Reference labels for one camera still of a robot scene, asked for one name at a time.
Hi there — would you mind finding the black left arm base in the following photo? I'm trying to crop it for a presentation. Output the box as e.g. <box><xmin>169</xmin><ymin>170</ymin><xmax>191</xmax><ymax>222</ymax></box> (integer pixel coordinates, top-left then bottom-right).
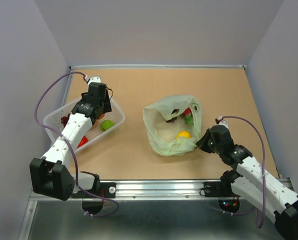
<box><xmin>78</xmin><ymin>171</ymin><xmax>117</xmax><ymax>199</ymax></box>

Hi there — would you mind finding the yellow lemon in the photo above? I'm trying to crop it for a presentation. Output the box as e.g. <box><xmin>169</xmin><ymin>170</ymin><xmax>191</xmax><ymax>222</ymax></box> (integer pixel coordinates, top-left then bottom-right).
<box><xmin>176</xmin><ymin>130</ymin><xmax>192</xmax><ymax>139</ymax></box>

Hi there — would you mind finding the white plastic basket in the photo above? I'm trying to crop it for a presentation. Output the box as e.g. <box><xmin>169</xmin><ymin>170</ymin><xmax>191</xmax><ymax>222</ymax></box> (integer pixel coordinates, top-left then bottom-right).
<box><xmin>43</xmin><ymin>98</ymin><xmax>126</xmax><ymax>154</ymax></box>

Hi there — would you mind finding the red tomato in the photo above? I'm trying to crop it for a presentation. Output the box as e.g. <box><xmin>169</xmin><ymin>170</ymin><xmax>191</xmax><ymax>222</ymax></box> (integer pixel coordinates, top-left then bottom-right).
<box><xmin>77</xmin><ymin>136</ymin><xmax>89</xmax><ymax>148</ymax></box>

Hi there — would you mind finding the translucent green plastic bag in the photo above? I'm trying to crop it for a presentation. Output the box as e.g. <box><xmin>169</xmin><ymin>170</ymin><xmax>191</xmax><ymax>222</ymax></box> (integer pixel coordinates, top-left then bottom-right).
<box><xmin>143</xmin><ymin>94</ymin><xmax>203</xmax><ymax>157</ymax></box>

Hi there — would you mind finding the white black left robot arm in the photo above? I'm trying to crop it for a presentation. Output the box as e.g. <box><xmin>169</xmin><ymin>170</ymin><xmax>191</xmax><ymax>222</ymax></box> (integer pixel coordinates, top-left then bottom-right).
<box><xmin>29</xmin><ymin>82</ymin><xmax>112</xmax><ymax>201</ymax></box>

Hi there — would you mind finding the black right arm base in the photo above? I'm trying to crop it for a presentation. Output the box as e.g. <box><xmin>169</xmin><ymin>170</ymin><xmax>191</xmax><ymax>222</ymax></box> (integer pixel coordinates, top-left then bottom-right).
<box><xmin>198</xmin><ymin>170</ymin><xmax>242</xmax><ymax>198</ymax></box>

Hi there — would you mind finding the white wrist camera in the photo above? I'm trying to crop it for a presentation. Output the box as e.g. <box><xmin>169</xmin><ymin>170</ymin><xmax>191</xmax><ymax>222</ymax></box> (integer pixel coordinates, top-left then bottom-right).
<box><xmin>215</xmin><ymin>116</ymin><xmax>229</xmax><ymax>129</ymax></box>
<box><xmin>84</xmin><ymin>75</ymin><xmax>102</xmax><ymax>85</ymax></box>

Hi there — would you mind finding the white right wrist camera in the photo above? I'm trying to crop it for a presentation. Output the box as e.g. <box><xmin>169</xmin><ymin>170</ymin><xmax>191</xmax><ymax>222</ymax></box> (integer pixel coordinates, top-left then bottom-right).
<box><xmin>215</xmin><ymin>116</ymin><xmax>229</xmax><ymax>129</ymax></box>

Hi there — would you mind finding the green lime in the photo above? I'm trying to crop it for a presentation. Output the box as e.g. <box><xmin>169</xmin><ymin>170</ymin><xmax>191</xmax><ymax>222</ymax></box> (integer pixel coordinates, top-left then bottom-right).
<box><xmin>99</xmin><ymin>119</ymin><xmax>115</xmax><ymax>132</ymax></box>

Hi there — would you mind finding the red grape bunch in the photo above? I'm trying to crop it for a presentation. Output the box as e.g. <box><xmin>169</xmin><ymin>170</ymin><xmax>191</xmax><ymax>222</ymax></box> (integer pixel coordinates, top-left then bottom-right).
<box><xmin>60</xmin><ymin>113</ymin><xmax>71</xmax><ymax>127</ymax></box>

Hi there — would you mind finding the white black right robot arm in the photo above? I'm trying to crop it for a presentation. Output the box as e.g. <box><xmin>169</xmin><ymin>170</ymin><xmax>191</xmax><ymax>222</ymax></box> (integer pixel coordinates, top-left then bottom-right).
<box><xmin>196</xmin><ymin>125</ymin><xmax>298</xmax><ymax>240</ymax></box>

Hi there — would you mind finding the red strawberry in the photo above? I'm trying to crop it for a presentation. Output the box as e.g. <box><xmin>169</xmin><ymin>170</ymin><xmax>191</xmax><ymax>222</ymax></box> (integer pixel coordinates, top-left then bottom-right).
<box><xmin>181</xmin><ymin>107</ymin><xmax>194</xmax><ymax>126</ymax></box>

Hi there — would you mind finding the front aluminium mounting rail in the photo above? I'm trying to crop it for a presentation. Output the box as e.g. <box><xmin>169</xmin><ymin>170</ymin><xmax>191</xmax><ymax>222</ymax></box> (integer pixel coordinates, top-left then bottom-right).
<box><xmin>30</xmin><ymin>177</ymin><xmax>294</xmax><ymax>202</ymax></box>

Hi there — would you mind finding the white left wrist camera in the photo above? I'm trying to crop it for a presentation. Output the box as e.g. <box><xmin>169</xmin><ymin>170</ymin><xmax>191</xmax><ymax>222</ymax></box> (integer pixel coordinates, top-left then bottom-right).
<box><xmin>84</xmin><ymin>75</ymin><xmax>102</xmax><ymax>85</ymax></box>

